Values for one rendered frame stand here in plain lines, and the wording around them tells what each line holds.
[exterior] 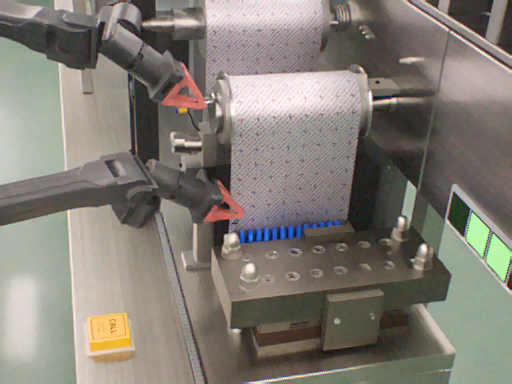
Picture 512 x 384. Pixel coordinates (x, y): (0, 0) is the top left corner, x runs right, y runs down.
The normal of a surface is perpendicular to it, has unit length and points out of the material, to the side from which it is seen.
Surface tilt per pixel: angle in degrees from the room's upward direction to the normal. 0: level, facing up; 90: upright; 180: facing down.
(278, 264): 0
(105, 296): 0
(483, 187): 90
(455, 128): 90
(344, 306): 90
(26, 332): 0
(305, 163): 90
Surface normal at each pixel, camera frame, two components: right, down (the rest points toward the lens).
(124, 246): 0.05, -0.86
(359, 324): 0.25, 0.50
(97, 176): 0.32, -0.67
